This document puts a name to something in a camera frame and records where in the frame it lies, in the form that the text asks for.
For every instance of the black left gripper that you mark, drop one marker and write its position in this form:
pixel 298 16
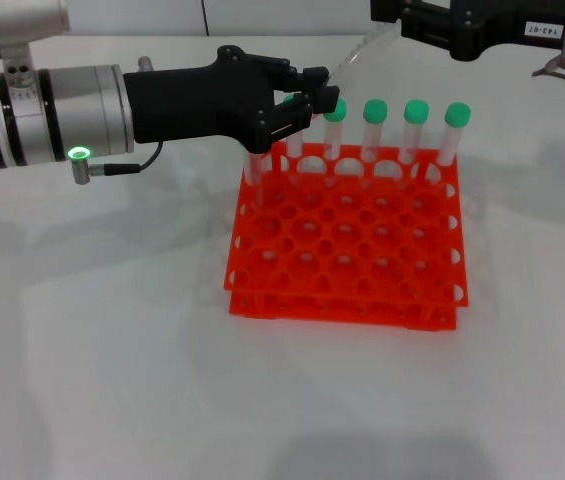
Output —
pixel 187 105

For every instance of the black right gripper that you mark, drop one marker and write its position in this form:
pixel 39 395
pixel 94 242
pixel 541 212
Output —
pixel 492 25

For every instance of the clear test tube green cap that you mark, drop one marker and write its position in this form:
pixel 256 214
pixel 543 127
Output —
pixel 295 150
pixel 457 114
pixel 416 111
pixel 338 116
pixel 357 55
pixel 375 111
pixel 253 175

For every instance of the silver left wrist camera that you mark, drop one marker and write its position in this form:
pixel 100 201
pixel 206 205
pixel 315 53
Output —
pixel 22 17

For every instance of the orange test tube rack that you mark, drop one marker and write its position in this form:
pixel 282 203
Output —
pixel 342 320

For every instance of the silver plug on left gripper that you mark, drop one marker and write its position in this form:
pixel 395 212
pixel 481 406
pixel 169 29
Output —
pixel 145 64

